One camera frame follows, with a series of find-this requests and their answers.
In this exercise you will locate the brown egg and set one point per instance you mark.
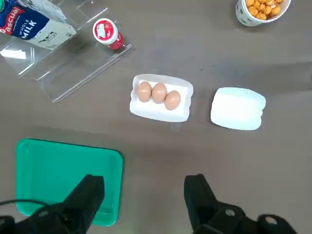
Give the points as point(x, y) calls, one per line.
point(159, 92)
point(144, 91)
point(172, 100)

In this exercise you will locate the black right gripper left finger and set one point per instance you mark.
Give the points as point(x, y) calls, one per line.
point(73, 214)

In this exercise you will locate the green plastic tray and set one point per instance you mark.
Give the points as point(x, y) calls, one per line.
point(61, 170)

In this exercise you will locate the clear acrylic shelf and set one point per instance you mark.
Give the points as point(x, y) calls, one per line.
point(73, 73)

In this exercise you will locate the white egg box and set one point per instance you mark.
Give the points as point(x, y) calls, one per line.
point(158, 112)

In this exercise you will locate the orange snack pieces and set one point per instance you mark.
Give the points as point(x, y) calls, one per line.
point(263, 8)

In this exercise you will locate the red white lidded yogurt cup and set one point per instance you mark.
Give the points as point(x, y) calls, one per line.
point(104, 29)

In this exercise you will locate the white snack cup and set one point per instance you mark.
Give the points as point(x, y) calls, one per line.
point(241, 14)

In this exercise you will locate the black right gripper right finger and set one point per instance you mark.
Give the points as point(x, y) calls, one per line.
point(207, 214)

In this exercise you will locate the blue white milk carton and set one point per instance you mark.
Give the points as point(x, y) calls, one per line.
point(29, 26)

